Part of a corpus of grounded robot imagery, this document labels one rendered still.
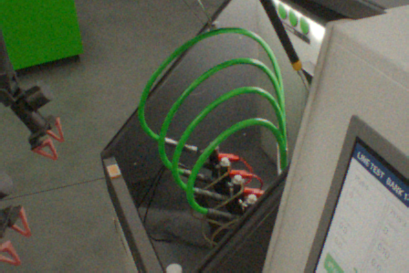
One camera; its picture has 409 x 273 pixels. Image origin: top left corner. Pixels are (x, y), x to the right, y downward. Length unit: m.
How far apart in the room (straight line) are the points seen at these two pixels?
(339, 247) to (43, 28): 3.90
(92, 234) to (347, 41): 2.19
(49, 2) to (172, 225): 3.19
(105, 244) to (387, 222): 2.12
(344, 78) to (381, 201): 0.21
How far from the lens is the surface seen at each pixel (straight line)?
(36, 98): 1.62
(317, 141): 0.99
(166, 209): 1.67
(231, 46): 1.68
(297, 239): 1.08
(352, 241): 0.93
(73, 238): 2.91
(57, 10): 4.58
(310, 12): 1.32
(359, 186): 0.90
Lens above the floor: 1.90
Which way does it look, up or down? 30 degrees down
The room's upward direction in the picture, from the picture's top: 5 degrees counter-clockwise
